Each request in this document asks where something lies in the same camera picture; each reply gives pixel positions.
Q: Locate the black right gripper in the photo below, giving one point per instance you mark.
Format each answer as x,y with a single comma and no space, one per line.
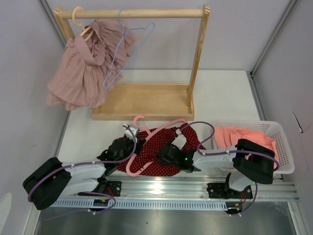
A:
163,160

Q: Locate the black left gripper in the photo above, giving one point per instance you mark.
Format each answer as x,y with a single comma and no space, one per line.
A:
139,144

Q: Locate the dusty pink skirt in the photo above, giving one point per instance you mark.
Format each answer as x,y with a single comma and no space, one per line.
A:
89,70

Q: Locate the cream plastic hanger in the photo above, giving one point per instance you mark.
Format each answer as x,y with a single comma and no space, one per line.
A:
85,29

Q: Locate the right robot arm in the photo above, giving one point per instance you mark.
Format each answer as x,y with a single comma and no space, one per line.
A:
252,162

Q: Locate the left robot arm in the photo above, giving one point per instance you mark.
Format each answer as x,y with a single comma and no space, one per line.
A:
54,178

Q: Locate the wooden clothes rack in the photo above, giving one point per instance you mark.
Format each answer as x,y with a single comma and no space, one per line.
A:
157,101

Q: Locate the salmon pink garment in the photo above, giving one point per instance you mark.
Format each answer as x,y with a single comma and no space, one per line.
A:
229,136

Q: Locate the white plastic laundry basket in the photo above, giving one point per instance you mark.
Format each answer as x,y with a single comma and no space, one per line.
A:
270,129

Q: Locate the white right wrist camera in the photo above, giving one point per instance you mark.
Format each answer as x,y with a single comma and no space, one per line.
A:
180,140

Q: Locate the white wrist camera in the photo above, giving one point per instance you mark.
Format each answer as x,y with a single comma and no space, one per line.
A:
180,140
131,131

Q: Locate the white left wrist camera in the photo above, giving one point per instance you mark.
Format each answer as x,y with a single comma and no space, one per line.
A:
131,131

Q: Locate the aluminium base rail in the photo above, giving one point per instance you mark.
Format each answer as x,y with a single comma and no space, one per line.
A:
194,188

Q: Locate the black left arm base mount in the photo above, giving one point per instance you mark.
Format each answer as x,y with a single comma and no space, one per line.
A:
107,187

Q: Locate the white slotted cable duct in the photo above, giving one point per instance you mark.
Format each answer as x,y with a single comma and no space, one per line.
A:
145,204

